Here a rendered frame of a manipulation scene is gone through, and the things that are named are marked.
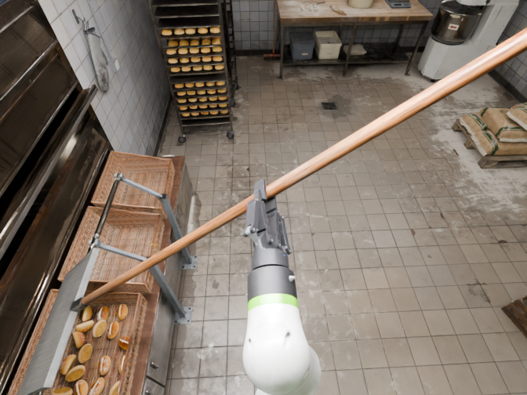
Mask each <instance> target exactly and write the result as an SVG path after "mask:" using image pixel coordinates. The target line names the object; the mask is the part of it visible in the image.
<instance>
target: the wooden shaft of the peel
mask: <svg viewBox="0 0 527 395"><path fill-rule="evenodd" d="M526 50H527V28H526V29H524V30H523V31H520V32H519V33H517V34H516V35H514V36H513V37H511V38H509V39H507V40H506V41H505V42H502V43H501V44H499V45H498V46H496V47H495V48H493V49H491V50H489V51H488V52H487V53H484V54H483V55H481V56H480V57H478V58H477V59H475V60H473V61H471V62H470V63H468V64H467V65H465V66H463V67H461V68H460V69H459V70H457V71H455V72H453V73H451V74H450V75H449V76H447V77H445V78H443V79H442V80H441V81H439V82H437V83H435V84H434V85H432V86H431V87H429V88H427V89H425V90H424V91H422V92H420V93H419V94H417V95H416V96H414V97H413V98H411V99H409V100H407V101H405V102H404V103H403V104H401V105H399V106H398V107H396V108H395V109H393V110H391V111H389V112H387V113H386V114H385V115H383V116H381V117H380V118H377V119H376V120H375V121H373V122H371V123H370V124H368V125H367V126H365V127H363V128H362V129H359V130H358V131H357V132H355V133H353V134H352V135H350V136H348V137H347V138H345V139H344V140H341V141H340V142H339V143H337V144H335V145H334V146H332V147H330V148H329V149H327V150H325V151H324V152H322V153H320V154H319V155H317V156H316V157H314V158H312V159H311V160H309V161H307V162H306V163H304V164H302V165H301V166H299V167H298V168H296V169H294V170H292V171H291V172H289V173H288V174H286V175H284V176H283V177H281V178H280V179H277V180H276V181H274V182H273V183H271V184H270V185H268V186H266V193H267V200H269V199H271V198H272V197H274V196H276V195H277V194H280V193H281V192H282V191H284V190H286V189H288V188H290V187H291V186H293V185H295V184H297V183H298V182H300V181H301V180H303V179H306V178H307V177H308V176H311V175H312V174H314V173H316V172H317V171H319V170H321V169H323V168H324V167H326V166H327V165H330V164H331V163H333V162H334V161H336V160H338V159H340V158H342V157H343V156H345V155H346V154H349V153H350V152H352V151H353V150H356V149H357V148H359V147H360V146H362V145H364V144H366V143H368V142H369V141H371V140H373V139H375V138H376V137H378V136H380V135H381V134H383V133H385V132H386V131H388V130H390V129H392V128H394V127H395V126H396V125H399V124H401V123H402V122H404V121H405V120H407V119H409V118H411V117H412V116H414V115H416V114H418V113H420V112H421V111H423V110H425V109H426V108H428V107H430V106H431V105H433V104H435V103H437V102H438V101H440V100H442V99H444V98H446V97H447V96H449V95H450V94H452V93H454V92H455V91H457V90H459V89H461V88H463V87H464V86H465V85H468V84H470V83H471V82H473V81H475V80H476V79H478V78H480V77H481V76H483V75H485V74H487V73H489V72H490V71H492V70H494V69H495V68H497V67H499V66H500V65H502V64H504V63H506V62H507V61H509V60H511V59H513V58H515V57H516V56H518V55H520V54H521V53H523V52H524V51H526ZM252 199H254V194H253V195H252V196H250V197H248V198H246V199H245V200H244V201H242V202H240V203H238V204H237V205H235V206H234V207H232V208H230V209H228V210H227V211H226V212H224V213H222V214H220V215H219V216H217V217H216V218H214V219H212V220H210V221H209V222H207V223H206V224H204V225H202V226H200V227H199V228H198V229H196V230H194V231H192V232H191V233H189V234H188V235H186V236H184V237H182V238H181V239H179V240H178V241H176V242H174V243H173V244H171V245H170V246H168V247H166V248H164V249H163V250H161V251H160V252H158V253H156V254H155V255H153V256H152V257H150V258H148V259H146V260H145V261H143V262H142V263H140V264H138V265H137V266H135V267H133V268H132V269H131V270H128V271H127V272H125V273H124V274H122V275H120V276H119V277H116V278H115V279H114V280H113V281H110V282H109V283H107V284H105V285H104V286H102V287H101V288H99V289H97V290H96V291H94V292H92V293H91V294H89V295H87V296H86V297H84V298H83V299H82V301H81V303H82V305H88V304H89V303H91V302H92V301H94V300H96V299H98V298H100V297H101V296H103V295H105V294H107V293H108V292H110V291H112V290H113V289H115V288H117V287H118V286H120V285H122V284H124V283H126V282H127V281H129V280H131V279H133V278H134V277H136V276H137V275H139V274H141V273H143V272H144V271H146V270H148V269H150V268H152V267H153V266H155V265H157V264H158V263H160V262H162V261H163V260H165V259H167V258H169V257H170V256H172V255H174V254H176V253H178V252H179V251H181V250H182V249H184V248H186V247H187V246H189V245H192V244H193V243H195V242H196V241H198V240H200V239H202V238H203V237H205V236H207V235H208V234H211V233H212V232H213V231H215V230H217V229H219V228H221V227H222V226H224V225H226V224H227V223H229V222H231V221H232V220H234V219H237V218H238V217H239V216H241V215H243V214H245V213H247V203H248V202H249V201H251V200H252Z"/></svg>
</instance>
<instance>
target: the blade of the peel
mask: <svg viewBox="0 0 527 395"><path fill-rule="evenodd" d="M99 251H100V250H99V249H98V248H93V249H92V250H91V251H90V252H89V253H88V254H87V255H86V256H85V257H83V258H82V259H81V260H80V261H79V262H78V263H77V264H76V265H75V266H74V267H73V268H72V269H71V270H70V271H69V272H68V273H66V274H65V277H64V280H63V282H62V285H61V286H60V290H59V291H58V294H57V296H56V299H55V302H54V304H53V307H52V309H51V311H50V314H49V316H48V319H47V321H46V323H45V327H44V328H43V331H42V334H41V336H40V338H39V341H38V344H37V346H36V348H35V351H34V353H33V356H32V358H31V361H30V363H29V365H28V367H27V370H26V373H25V375H24V378H23V381H22V383H21V384H20V388H19V390H18V392H17V395H32V394H34V393H38V392H41V391H43V390H47V389H50V388H52V386H53V382H54V380H55V378H56V373H57V371H58V368H59V366H60V362H61V360H62V357H63V355H64V351H65V348H66V345H67V342H68V340H69V337H70V334H71V330H72V328H73V326H74V323H75V319H76V317H77V314H78V312H74V311H70V308H71V304H72V303H73V302H74V301H76V300H77V299H79V298H81V297H83V296H84V294H85V290H86V288H87V285H88V283H89V279H90V276H91V273H92V272H93V267H94V265H95V262H96V258H97V256H98V254H99Z"/></svg>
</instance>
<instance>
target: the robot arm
mask: <svg viewBox="0 0 527 395"><path fill-rule="evenodd" d="M264 203H265V206H264ZM266 213H267V214H268V213H270V214H268V215H266ZM267 218H268V224H267ZM279 222H280V223H279ZM243 235H244V236H245V237H248V236H249V237H250V238H251V239H252V240H253V247H254V253H253V256H252V258H251V269H252V272H251V273H249V275H248V277H247V294H246V298H247V299H248V322H247V331H246V337H245V344H244V347H243V354H242V358H243V364H244V368H245V372H246V374H247V376H248V378H249V380H250V381H251V382H252V384H253V385H254V386H255V387H256V388H257V391H256V394H255V395H314V394H315V392H316V390H317V388H318V386H319V383H320V381H321V376H322V370H321V365H320V361H319V359H318V356H317V354H316V353H315V351H314V350H313V349H312V348H311V347H310V346H309V345H308V344H307V340H306V337H305V334H304V332H303V328H302V324H301V320H300V312H299V306H298V300H297V293H296V281H295V279H296V277H295V274H294V273H293V272H292V271H291V270H290V269H289V258H288V255H290V254H291V253H292V251H291V249H290V247H289V242H288V237H287V233H286V228H285V220H284V217H283V216H280V215H279V211H278V210H277V202H276V196H274V197H272V198H271V199H269V200H267V193H266V183H265V179H264V178H262V179H261V180H259V181H258V182H256V183H254V199H252V200H251V201H249V202H248V203H247V213H246V224H245V229H244V231H243Z"/></svg>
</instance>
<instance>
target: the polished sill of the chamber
mask: <svg viewBox="0 0 527 395"><path fill-rule="evenodd" d="M92 122H93V119H92V117H91V116H84V117H83V118H82V120H81V121H80V123H79V124H78V127H77V128H76V130H75V132H74V133H73V135H72V137H71V138H70V140H69V142H68V144H67V146H66V147H65V149H64V151H63V153H62V154H61V155H60V158H59V159H58V161H57V163H56V164H55V166H54V168H53V170H52V171H51V173H50V175H49V177H48V179H47V180H46V182H45V184H44V185H43V187H42V189H41V190H40V192H39V194H38V196H37V197H36V199H35V201H34V203H33V205H32V206H31V208H30V210H29V211H28V213H27V215H26V216H25V218H24V221H23V222H22V223H21V225H20V227H19V229H18V231H17V232H16V234H15V236H14V238H13V239H12V241H11V242H10V244H9V247H8V248H7V249H6V251H5V253H4V255H3V257H2V258H1V260H0V295H1V293H2V290H3V289H4V287H5V285H6V283H7V281H8V279H9V278H10V276H11V274H12V272H13V270H14V268H15V266H16V264H17V263H18V261H19V259H20V257H21V255H22V253H23V252H24V249H25V248H26V246H27V243H28V242H29V240H30V239H31V236H32V234H33V233H34V231H35V228H36V227H37V225H38V223H39V221H40V219H41V217H42V216H43V214H44V212H45V210H46V208H47V206H48V204H49V203H50V201H51V199H52V197H53V195H54V193H55V191H56V189H57V187H58V186H59V184H60V181H61V180H62V179H63V177H64V174H65V172H66V171H67V168H68V166H69V165H70V163H71V161H72V159H73V157H74V155H75V154H76V152H77V150H78V148H79V146H80V144H81V142H82V141H83V139H84V137H85V134H86V133H87V131H88V129H89V127H90V125H91V124H92Z"/></svg>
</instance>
